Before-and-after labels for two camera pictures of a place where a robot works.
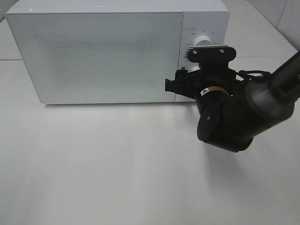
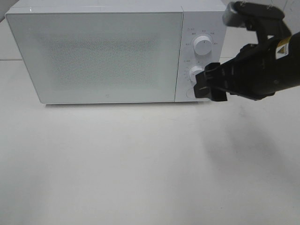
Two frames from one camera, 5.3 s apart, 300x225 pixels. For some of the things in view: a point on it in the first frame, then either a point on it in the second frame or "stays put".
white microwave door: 72,57 stays put
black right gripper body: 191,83 -> 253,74
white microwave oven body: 112,51 stays put
